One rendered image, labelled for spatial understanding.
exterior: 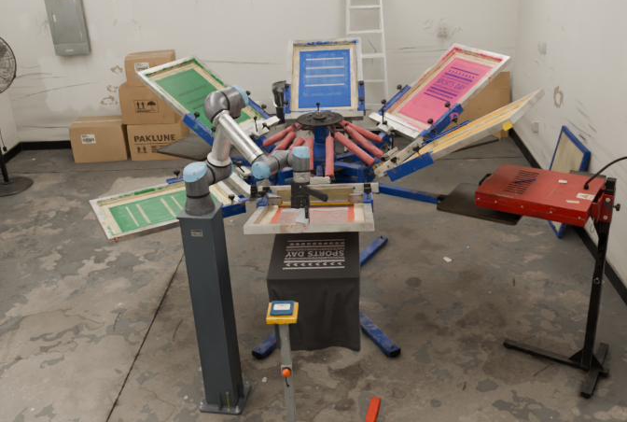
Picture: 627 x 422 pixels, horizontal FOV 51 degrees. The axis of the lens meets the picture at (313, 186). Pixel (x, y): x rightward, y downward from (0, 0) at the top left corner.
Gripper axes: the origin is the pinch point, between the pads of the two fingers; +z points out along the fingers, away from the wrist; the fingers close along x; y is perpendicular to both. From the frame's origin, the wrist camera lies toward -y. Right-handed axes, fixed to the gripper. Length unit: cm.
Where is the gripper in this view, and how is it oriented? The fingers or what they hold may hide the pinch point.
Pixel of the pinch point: (308, 225)
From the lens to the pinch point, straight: 296.4
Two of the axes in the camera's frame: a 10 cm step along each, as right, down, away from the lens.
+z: 0.4, 9.9, 1.5
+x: -0.6, 1.5, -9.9
